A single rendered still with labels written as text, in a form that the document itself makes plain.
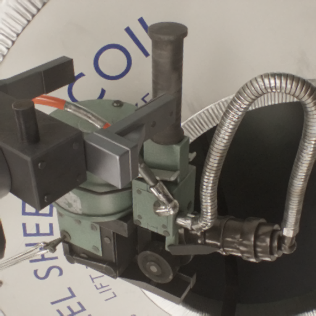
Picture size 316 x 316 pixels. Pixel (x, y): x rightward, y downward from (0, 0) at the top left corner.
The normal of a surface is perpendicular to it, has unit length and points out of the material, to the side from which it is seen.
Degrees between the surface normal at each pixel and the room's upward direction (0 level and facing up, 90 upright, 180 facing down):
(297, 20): 90
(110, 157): 49
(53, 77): 129
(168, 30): 115
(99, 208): 88
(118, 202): 108
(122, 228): 58
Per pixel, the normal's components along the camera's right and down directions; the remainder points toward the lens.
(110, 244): -0.49, 0.50
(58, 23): 0.08, 0.52
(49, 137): 0.00, -0.82
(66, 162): 0.77, 0.36
